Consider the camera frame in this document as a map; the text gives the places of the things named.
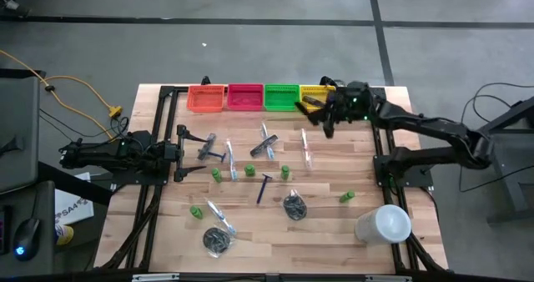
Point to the silver frame bracket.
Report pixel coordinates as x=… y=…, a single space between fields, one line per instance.
x=388 y=278
x=156 y=277

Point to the yellow and blue can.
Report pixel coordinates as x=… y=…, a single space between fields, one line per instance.
x=64 y=235

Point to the yellow plastic basket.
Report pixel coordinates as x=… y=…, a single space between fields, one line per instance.
x=310 y=91

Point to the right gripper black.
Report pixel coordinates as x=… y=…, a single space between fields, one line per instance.
x=354 y=102

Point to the black computer mouse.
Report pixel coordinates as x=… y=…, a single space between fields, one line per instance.
x=26 y=238

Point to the black side table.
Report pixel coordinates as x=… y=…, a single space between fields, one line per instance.
x=513 y=148

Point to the black keyboard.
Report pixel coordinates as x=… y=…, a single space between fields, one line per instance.
x=4 y=232

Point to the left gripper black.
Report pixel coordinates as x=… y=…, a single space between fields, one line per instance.
x=181 y=152

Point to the dark grey side desk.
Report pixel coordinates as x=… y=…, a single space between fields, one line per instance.
x=43 y=202

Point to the red toothbrush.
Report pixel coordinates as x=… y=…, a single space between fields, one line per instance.
x=306 y=148

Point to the grey monitor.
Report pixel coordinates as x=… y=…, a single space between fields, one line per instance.
x=18 y=119

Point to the green plastic basket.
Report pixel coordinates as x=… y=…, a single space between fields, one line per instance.
x=282 y=98

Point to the orange plastic basket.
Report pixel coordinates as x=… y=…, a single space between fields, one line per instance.
x=206 y=100

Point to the white plastic cup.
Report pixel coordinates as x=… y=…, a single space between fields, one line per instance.
x=384 y=224

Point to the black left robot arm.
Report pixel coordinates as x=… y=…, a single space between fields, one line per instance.
x=104 y=154

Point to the red plastic basket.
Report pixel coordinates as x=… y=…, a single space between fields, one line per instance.
x=245 y=98

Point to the black frame strut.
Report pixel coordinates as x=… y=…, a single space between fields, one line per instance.
x=75 y=184

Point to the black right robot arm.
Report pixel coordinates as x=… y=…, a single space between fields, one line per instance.
x=438 y=127

